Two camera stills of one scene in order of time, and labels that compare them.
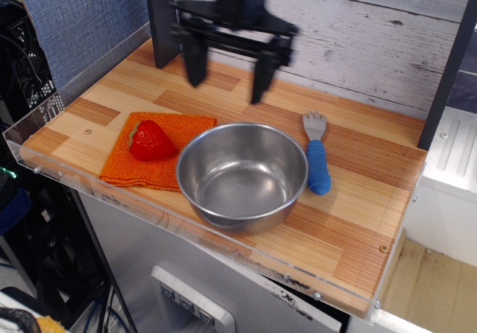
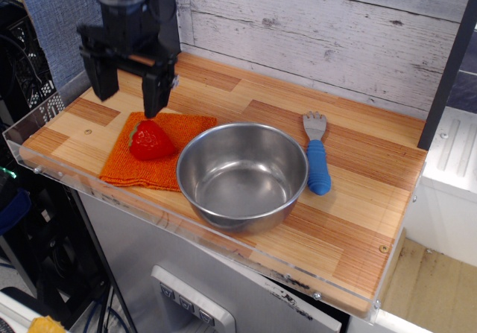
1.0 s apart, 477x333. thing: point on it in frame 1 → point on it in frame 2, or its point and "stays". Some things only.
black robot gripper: [239, 22] → [128, 34]
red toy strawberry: [147, 141] stays
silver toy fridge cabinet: [172, 282] stays
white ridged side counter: [444, 216] stays
